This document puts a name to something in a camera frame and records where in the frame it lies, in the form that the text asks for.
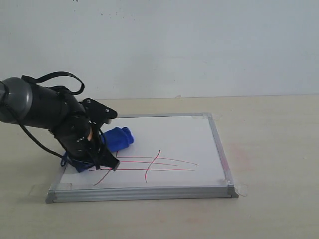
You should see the clear tape front right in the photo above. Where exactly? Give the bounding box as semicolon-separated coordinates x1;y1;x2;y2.
220;180;248;198

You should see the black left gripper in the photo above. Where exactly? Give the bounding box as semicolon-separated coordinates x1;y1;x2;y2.
51;113;120;171

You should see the white board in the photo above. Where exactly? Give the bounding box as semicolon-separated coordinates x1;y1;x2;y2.
46;113;234;203

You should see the clear tape back right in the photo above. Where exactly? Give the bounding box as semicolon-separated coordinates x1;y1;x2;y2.
192;112;223;121

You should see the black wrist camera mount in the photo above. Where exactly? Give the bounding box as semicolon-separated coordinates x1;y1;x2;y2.
80;98;118;127

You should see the blue cloth eraser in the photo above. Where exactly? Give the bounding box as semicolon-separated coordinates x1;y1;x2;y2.
60;127;134;173

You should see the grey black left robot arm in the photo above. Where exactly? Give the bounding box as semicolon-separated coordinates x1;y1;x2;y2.
0;76;120;172

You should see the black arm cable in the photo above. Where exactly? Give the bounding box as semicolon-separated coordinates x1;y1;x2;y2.
4;71;85;160

